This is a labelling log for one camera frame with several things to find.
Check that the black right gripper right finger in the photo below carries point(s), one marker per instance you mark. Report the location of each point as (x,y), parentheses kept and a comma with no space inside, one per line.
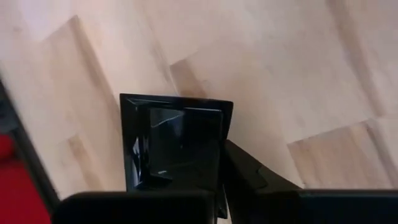
(242,174)

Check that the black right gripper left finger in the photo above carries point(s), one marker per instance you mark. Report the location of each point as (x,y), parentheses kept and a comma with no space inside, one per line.
(199,177)

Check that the black table edge rail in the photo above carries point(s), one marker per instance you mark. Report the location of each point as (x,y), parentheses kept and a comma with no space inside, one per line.
(37,171)

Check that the red object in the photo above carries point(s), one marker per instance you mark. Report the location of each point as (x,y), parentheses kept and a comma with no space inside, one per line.
(12,186)

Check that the black glossy small square plate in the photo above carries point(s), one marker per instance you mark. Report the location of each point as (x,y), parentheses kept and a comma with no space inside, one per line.
(140,124)

